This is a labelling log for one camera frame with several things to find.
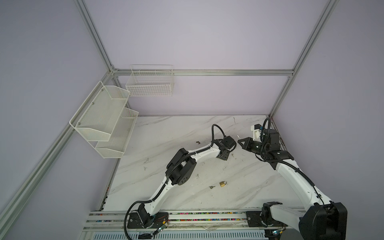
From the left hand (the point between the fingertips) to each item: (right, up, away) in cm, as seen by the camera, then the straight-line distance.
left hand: (220, 154), depth 97 cm
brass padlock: (-1, -15, -11) cm, 19 cm away
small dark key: (-15, +8, +7) cm, 18 cm away
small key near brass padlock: (-7, -17, -13) cm, 22 cm away
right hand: (+7, +11, -17) cm, 21 cm away
